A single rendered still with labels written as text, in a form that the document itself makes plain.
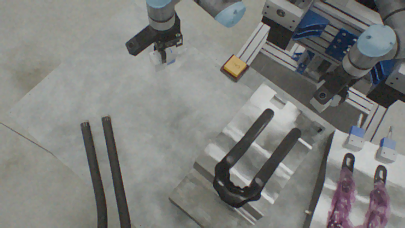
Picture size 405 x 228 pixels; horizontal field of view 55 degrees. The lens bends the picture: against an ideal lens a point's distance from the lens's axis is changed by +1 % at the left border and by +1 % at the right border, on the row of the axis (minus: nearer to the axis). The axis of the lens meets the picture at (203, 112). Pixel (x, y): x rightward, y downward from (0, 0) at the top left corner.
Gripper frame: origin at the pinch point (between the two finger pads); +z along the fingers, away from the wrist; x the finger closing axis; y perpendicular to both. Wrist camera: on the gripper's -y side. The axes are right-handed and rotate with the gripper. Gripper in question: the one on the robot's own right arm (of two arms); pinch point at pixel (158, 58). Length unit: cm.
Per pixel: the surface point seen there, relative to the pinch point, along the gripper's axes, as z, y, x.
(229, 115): 15.1, 16.5, -23.8
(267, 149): 6.8, 19.9, -41.9
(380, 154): 7, 53, -59
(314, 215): 7, 23, -66
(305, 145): 6, 32, -46
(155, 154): 15.0, -13.0, -25.7
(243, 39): 95, 70, 41
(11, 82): 95, -66, 70
